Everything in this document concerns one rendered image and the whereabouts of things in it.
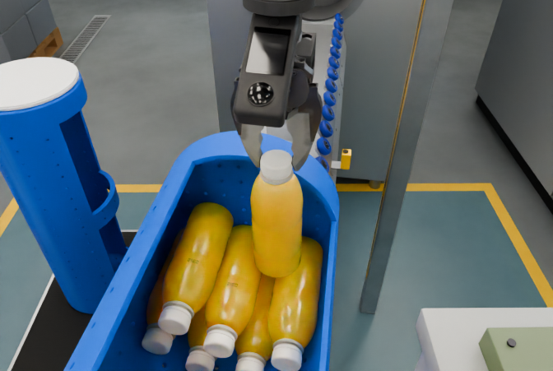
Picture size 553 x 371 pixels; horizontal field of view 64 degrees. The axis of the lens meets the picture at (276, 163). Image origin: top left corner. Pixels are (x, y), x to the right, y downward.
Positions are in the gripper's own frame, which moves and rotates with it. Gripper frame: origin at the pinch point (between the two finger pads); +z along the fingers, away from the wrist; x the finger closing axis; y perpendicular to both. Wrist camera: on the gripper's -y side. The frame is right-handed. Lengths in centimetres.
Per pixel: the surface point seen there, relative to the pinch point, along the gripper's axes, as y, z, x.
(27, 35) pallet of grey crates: 239, 99, 226
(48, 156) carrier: 40, 39, 68
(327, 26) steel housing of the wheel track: 128, 34, 0
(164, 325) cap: -13.8, 16.3, 11.9
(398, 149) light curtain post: 64, 43, -25
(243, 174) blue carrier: 9.9, 11.1, 6.9
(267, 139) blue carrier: 9.2, 3.3, 2.9
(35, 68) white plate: 58, 23, 77
